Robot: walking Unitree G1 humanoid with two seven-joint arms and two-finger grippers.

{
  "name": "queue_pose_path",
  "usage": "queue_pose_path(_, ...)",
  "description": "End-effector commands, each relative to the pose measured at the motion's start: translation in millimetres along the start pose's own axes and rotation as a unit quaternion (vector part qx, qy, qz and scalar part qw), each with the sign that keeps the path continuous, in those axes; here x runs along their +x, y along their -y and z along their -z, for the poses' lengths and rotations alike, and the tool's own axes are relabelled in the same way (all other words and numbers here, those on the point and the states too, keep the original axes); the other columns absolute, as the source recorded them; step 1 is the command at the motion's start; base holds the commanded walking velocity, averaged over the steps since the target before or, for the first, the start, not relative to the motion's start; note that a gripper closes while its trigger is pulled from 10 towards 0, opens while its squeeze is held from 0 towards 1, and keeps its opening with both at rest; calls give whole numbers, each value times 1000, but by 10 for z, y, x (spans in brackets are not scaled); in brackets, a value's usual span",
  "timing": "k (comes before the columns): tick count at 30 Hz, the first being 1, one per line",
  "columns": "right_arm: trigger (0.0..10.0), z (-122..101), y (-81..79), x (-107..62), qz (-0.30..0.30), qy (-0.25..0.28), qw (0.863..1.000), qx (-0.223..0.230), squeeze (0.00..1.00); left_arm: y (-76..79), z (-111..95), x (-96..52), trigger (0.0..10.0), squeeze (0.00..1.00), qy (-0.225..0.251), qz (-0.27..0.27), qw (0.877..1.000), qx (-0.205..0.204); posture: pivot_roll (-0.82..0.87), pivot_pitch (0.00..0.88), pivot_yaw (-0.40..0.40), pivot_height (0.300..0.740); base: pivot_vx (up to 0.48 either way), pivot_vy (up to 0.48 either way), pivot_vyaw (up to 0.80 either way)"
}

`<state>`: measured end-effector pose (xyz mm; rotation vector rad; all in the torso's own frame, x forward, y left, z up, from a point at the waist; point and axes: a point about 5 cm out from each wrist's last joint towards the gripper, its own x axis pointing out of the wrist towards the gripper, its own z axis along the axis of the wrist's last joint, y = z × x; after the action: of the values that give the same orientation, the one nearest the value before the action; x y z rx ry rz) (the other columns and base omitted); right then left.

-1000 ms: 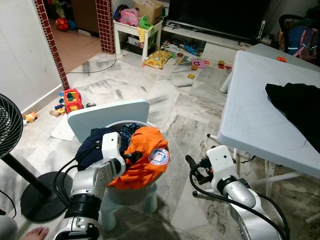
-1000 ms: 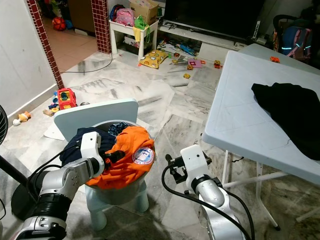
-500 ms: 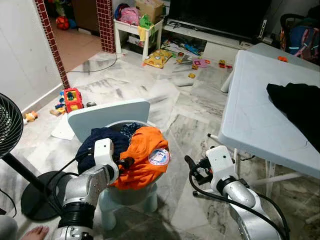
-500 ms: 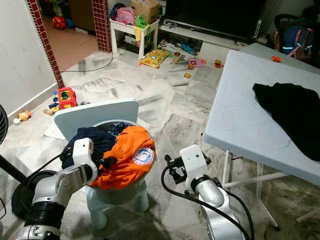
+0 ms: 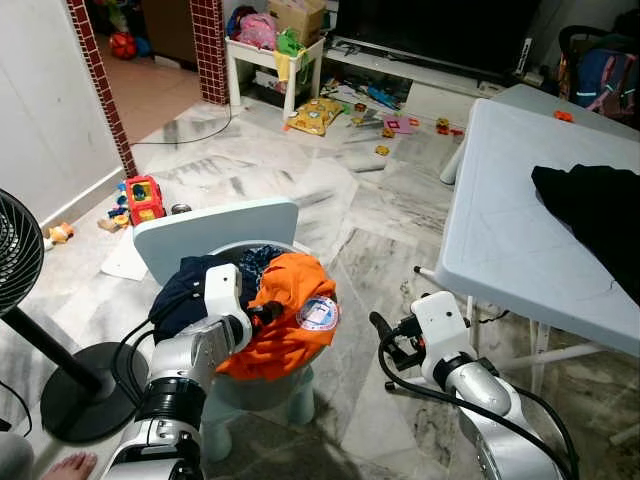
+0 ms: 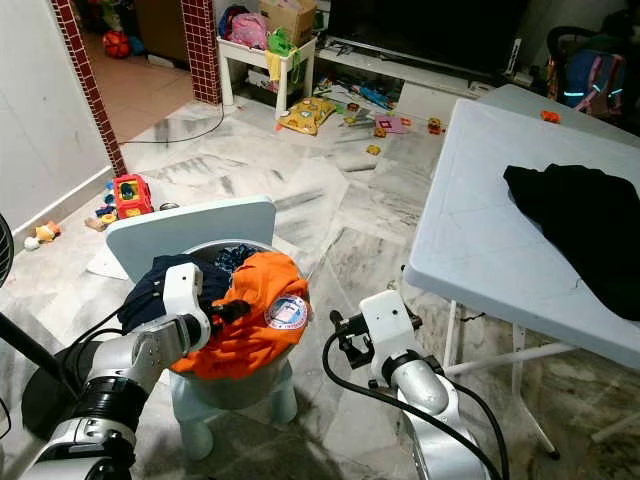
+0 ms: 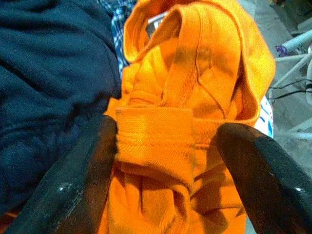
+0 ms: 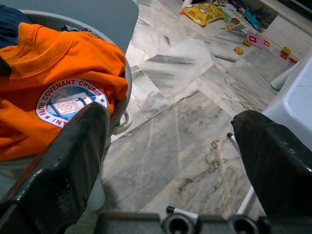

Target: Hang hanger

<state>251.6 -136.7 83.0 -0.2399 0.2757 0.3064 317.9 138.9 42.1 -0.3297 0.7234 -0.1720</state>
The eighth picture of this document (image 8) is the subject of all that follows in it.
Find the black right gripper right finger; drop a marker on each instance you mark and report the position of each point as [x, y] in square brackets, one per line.
[275, 165]

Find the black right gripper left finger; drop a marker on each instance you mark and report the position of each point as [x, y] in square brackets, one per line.
[63, 170]

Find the orange shirt round logo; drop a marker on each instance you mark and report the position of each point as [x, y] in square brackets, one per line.
[61, 61]

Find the white table leg black cap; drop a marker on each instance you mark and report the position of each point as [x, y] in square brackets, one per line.
[182, 212]
[232, 141]

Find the pale grey folding table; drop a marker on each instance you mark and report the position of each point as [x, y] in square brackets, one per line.
[292, 102]

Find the small white table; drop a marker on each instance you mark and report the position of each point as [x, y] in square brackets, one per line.
[282, 79]

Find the orange yellow toy block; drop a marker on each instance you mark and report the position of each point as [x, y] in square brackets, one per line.
[285, 52]

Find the pink foam tile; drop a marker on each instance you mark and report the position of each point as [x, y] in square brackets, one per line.
[256, 40]

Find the white television console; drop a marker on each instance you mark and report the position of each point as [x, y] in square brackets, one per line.
[287, 29]

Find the blue checked cloth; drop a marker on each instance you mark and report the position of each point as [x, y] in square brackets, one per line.
[70, 28]

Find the round grey laundry basket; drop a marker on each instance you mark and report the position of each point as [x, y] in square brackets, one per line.
[46, 19]

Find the navy garment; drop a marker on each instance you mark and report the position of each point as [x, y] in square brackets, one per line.
[12, 24]

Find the pale blue plastic child chair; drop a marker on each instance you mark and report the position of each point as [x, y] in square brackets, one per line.
[97, 14]

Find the yellow printed pillow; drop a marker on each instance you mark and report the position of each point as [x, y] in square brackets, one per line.
[202, 13]

